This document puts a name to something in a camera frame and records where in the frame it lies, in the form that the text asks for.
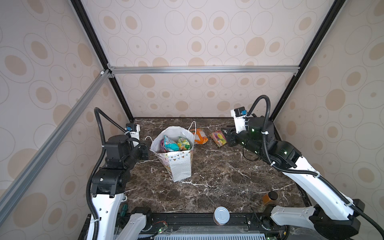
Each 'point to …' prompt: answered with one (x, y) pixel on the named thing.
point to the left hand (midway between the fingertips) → (149, 139)
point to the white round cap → (221, 215)
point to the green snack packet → (183, 144)
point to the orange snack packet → (200, 137)
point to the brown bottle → (267, 198)
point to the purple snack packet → (162, 148)
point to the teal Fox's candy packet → (170, 145)
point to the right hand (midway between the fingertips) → (224, 127)
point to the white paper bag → (178, 163)
